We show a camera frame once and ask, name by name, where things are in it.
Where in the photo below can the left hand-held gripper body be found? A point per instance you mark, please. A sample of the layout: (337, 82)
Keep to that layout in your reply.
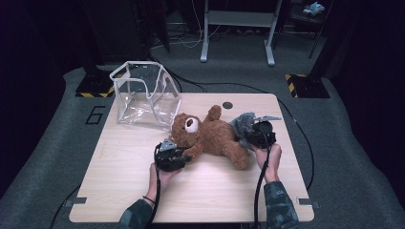
(167, 160)

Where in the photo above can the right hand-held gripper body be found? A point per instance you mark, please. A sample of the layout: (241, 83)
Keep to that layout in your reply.
(264, 136)

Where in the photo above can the grey fluffy cloth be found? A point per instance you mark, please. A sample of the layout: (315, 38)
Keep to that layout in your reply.
(242, 125)

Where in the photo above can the brown teddy bear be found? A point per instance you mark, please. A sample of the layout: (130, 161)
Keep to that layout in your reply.
(216, 136)

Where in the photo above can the clear plastic bag white trim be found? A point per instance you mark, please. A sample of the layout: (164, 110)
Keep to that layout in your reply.
(137, 108)

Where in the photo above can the person's left hand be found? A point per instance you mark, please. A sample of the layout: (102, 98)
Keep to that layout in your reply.
(160, 183)

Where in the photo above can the person's right hand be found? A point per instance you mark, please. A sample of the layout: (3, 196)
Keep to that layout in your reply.
(273, 162)

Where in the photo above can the black wristband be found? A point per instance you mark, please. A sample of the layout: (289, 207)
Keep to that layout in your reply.
(148, 199)

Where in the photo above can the black stand base striped edge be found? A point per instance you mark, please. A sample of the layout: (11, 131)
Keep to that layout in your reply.
(94, 84)
(309, 87)

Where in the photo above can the white metal stand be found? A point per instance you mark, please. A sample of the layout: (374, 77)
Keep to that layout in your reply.
(238, 18)

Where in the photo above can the blue white packet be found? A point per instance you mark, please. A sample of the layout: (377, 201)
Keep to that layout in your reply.
(313, 8)

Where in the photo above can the dark equipment cabinet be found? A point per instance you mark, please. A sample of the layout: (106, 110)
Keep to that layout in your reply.
(121, 28)

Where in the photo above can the grey table bracket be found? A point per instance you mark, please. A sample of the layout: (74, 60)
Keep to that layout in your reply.
(76, 201)
(307, 202)

